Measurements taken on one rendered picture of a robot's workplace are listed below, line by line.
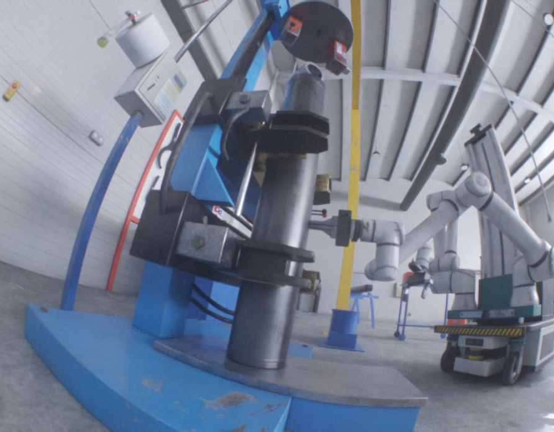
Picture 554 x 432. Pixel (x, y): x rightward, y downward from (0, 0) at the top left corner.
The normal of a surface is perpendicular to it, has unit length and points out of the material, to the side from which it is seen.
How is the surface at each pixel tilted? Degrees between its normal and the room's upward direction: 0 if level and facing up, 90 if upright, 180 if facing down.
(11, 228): 90
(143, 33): 124
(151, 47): 131
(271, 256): 90
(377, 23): 173
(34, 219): 90
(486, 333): 90
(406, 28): 173
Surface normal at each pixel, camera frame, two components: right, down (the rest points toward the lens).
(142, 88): 0.96, 0.10
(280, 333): 0.61, -0.16
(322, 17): -0.18, 0.93
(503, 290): -0.97, -0.23
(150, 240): -0.21, -0.37
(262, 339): 0.15, -0.31
